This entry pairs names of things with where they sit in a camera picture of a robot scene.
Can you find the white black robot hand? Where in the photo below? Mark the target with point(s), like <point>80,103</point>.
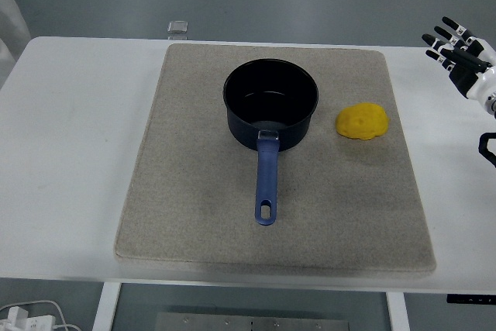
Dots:
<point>479,87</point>

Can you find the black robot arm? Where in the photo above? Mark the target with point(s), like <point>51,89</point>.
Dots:
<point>487,147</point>

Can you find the black table control panel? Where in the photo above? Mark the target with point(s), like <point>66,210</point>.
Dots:
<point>470,298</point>

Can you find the white table leg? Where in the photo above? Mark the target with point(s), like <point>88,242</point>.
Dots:
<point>398,311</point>
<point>105,305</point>

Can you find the beige fabric mat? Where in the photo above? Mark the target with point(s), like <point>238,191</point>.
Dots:
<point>217,199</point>

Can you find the small silver floor plate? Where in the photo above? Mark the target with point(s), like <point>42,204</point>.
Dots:
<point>178,27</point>

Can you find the grey metal plate with screws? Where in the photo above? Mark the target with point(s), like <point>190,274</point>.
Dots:
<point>252,322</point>

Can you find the white power strip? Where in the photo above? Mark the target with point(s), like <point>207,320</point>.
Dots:
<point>25,321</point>

